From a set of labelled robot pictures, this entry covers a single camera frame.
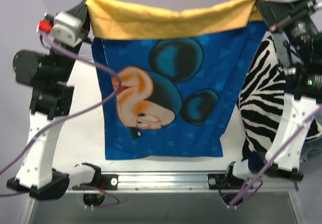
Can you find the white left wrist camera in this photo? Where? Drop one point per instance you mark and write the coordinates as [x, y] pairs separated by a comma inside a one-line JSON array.
[[63, 27]]

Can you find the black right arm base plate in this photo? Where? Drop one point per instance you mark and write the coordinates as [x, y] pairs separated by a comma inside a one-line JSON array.
[[221, 182]]

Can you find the aluminium front rail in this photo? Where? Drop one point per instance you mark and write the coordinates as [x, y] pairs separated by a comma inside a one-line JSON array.
[[161, 182]]

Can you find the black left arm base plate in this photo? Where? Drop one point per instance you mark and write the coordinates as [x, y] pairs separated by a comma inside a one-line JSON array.
[[104, 182]]

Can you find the yellow pillowcase with blue lining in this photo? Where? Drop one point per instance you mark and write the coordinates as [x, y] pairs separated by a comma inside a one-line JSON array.
[[178, 78]]

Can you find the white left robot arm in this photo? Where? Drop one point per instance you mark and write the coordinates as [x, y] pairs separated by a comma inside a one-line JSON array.
[[47, 75]]

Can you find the grey green towel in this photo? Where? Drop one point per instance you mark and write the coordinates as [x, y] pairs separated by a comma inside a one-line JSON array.
[[309, 148]]

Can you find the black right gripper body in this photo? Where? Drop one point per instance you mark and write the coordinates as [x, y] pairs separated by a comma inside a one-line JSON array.
[[280, 13]]

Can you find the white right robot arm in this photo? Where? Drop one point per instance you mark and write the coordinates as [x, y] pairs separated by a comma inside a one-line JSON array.
[[306, 81]]

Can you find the zebra striped blanket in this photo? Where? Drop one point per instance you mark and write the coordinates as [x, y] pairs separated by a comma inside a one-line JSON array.
[[276, 123]]

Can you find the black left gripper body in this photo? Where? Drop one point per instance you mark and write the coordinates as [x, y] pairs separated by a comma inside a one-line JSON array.
[[82, 17]]

